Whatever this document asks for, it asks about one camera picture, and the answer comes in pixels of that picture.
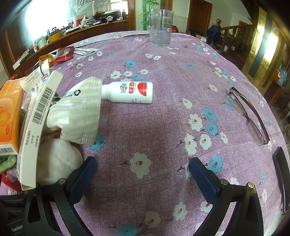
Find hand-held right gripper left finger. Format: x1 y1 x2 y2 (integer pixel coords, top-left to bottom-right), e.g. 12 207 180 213
24 156 98 236

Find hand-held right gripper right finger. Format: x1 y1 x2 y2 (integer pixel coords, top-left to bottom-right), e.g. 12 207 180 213
189 157 264 236

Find white spray bottle red label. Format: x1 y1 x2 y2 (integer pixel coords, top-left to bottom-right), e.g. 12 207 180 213
101 82 153 104

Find red crumpled wrapper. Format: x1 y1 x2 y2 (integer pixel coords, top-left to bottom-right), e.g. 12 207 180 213
0 172 22 193

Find green cloth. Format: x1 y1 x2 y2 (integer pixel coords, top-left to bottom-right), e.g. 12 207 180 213
0 154 17 173

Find purple floral tablecloth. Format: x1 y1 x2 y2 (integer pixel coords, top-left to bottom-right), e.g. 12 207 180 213
0 30 290 236

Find striped white plastic bag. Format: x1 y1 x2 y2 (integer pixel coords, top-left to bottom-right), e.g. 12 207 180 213
46 77 102 144

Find white barcode cardboard box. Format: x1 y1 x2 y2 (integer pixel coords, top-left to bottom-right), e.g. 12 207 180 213
18 69 64 190

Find purple eyeglasses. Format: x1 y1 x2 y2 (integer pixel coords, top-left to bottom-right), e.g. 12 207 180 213
225 87 271 146

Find orange medicine box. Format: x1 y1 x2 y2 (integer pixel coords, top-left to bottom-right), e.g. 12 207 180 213
0 78 24 156

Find yellow tape roll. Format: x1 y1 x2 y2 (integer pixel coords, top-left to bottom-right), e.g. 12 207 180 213
38 54 55 66

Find red snack packet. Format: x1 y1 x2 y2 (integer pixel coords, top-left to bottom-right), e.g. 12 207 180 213
53 46 75 65

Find paper wrapped chopsticks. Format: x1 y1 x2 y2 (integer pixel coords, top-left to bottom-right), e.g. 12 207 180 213
72 48 100 55

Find white flat box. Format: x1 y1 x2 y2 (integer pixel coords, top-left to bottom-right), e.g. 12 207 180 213
12 60 30 70

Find wooden display cabinet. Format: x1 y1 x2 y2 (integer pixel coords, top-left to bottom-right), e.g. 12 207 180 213
240 7 290 109

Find dark jacket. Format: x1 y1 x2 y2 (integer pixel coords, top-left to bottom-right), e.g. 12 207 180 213
207 24 223 49

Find wooden staircase railing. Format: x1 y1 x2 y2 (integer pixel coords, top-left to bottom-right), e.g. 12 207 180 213
212 19 256 64

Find clear glass cup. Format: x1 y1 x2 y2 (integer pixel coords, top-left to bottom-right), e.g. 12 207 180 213
148 9 174 47

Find row of small household items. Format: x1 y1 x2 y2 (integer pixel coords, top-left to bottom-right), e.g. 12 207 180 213
14 9 128 66

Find wooden door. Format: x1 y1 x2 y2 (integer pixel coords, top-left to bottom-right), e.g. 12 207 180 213
187 0 212 34

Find large wall mirror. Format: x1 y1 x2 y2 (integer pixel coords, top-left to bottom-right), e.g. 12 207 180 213
18 0 129 46

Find bamboo wall decal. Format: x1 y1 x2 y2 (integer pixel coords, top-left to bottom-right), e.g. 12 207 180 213
139 0 159 31

